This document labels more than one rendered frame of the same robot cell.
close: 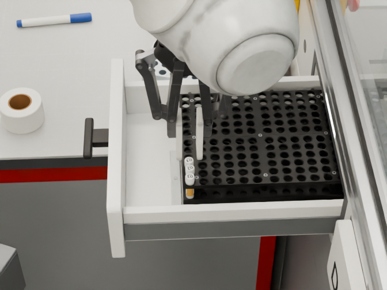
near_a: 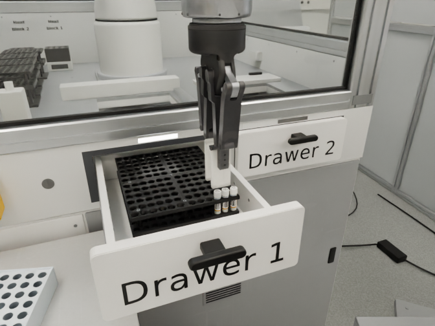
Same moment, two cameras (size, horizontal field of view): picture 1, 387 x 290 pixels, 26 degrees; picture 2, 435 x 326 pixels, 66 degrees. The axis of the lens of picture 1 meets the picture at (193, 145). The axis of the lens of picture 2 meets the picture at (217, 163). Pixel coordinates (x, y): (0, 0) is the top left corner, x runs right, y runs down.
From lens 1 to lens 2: 1.15 m
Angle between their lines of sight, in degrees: 82
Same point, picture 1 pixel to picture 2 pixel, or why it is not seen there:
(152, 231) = not seen: hidden behind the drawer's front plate
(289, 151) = (181, 163)
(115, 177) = (269, 209)
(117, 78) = (132, 241)
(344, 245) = (256, 130)
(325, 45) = (112, 118)
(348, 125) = (190, 108)
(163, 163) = not seen: hidden behind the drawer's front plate
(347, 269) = (270, 129)
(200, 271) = not seen: outside the picture
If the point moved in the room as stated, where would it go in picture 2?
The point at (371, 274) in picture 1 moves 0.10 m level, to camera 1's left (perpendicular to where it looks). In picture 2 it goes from (279, 110) to (303, 124)
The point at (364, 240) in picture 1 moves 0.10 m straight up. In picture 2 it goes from (264, 108) to (267, 61)
